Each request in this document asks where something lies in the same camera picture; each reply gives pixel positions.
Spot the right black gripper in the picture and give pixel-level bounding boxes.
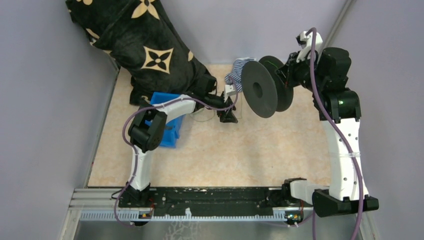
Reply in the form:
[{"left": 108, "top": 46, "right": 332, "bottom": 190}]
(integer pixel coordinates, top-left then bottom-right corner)
[{"left": 275, "top": 49, "right": 325, "bottom": 93}]

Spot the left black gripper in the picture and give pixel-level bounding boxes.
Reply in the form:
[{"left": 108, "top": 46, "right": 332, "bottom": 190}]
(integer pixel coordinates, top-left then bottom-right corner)
[{"left": 205, "top": 92, "right": 238, "bottom": 123}]

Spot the black cable spool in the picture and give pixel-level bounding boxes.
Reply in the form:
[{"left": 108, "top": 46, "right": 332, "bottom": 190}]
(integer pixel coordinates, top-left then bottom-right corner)
[{"left": 241, "top": 55, "right": 294, "bottom": 118}]

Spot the blue plastic bin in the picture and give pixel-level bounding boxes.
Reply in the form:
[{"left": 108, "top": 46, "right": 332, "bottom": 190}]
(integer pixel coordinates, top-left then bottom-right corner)
[{"left": 150, "top": 92, "right": 185, "bottom": 148}]

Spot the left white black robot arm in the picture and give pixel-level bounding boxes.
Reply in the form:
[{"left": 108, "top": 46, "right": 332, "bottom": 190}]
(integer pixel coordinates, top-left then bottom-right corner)
[{"left": 121, "top": 79, "right": 239, "bottom": 207}]

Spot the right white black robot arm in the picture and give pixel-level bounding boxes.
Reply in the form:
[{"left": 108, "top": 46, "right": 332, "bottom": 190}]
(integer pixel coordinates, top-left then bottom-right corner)
[{"left": 277, "top": 47, "right": 380, "bottom": 217}]

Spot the blue white striped cloth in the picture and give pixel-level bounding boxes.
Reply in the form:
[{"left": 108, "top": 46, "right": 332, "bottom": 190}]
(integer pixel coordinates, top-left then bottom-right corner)
[{"left": 224, "top": 57, "right": 257, "bottom": 93}]

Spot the black beige floral blanket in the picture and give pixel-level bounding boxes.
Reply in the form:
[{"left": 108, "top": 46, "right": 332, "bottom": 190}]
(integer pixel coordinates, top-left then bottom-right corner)
[{"left": 65, "top": 0, "right": 217, "bottom": 106}]

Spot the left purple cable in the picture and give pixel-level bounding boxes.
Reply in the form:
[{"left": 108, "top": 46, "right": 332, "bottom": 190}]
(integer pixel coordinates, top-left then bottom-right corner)
[{"left": 113, "top": 76, "right": 240, "bottom": 228}]

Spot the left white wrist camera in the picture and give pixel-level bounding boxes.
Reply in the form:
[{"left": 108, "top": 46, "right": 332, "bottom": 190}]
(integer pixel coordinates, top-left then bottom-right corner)
[{"left": 223, "top": 84, "right": 238, "bottom": 102}]

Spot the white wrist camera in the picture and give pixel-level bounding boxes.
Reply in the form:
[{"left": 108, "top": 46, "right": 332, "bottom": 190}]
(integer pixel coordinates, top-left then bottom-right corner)
[
  {"left": 223, "top": 84, "right": 238, "bottom": 102},
  {"left": 296, "top": 30, "right": 323, "bottom": 63}
]

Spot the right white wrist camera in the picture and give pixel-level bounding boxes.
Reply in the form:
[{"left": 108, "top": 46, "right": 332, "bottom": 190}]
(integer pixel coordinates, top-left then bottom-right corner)
[{"left": 296, "top": 30, "right": 323, "bottom": 63}]

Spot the aluminium frame rail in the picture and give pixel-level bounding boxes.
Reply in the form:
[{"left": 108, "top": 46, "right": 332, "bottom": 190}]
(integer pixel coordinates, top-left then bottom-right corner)
[{"left": 68, "top": 187, "right": 121, "bottom": 211}]

